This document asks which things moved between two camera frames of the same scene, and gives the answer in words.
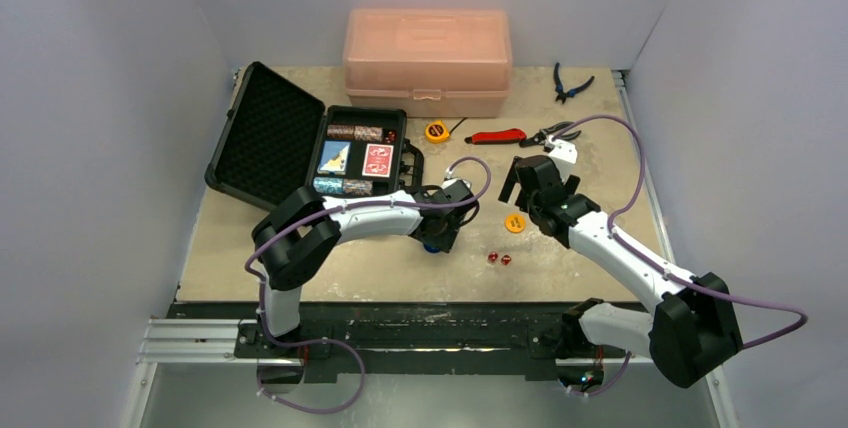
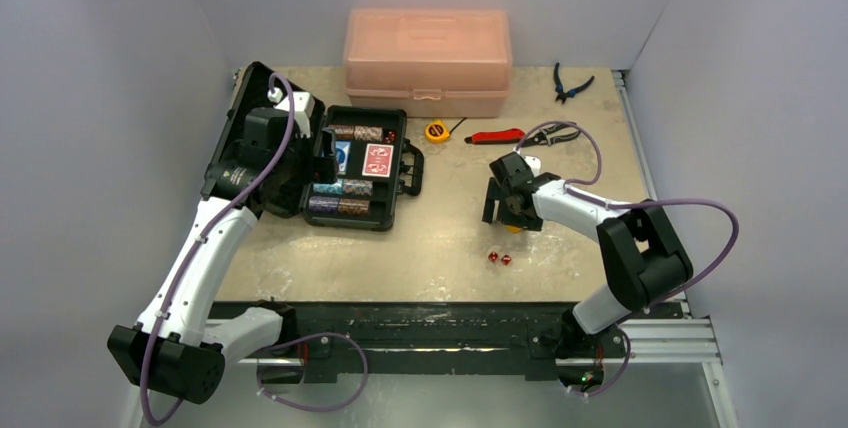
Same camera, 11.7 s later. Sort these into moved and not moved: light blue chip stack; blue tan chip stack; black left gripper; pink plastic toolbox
Moved: black left gripper
Not moved: blue tan chip stack; pink plastic toolbox; light blue chip stack
